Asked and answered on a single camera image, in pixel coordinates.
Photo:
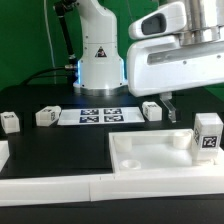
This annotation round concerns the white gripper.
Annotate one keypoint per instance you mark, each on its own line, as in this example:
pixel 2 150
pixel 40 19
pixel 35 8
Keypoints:
pixel 178 46

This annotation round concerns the white square tabletop tray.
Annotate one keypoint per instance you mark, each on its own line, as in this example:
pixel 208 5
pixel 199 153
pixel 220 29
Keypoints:
pixel 143 151

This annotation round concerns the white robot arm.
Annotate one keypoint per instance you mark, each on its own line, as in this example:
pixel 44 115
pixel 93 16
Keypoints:
pixel 90 33

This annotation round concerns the white sheet with AprilTags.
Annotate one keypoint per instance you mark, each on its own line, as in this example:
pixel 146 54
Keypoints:
pixel 98 116

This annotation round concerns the white U-shaped obstacle fence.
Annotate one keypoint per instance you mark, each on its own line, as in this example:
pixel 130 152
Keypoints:
pixel 203 179

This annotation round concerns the white block at left edge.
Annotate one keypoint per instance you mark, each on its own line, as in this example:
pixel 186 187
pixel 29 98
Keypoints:
pixel 4 153

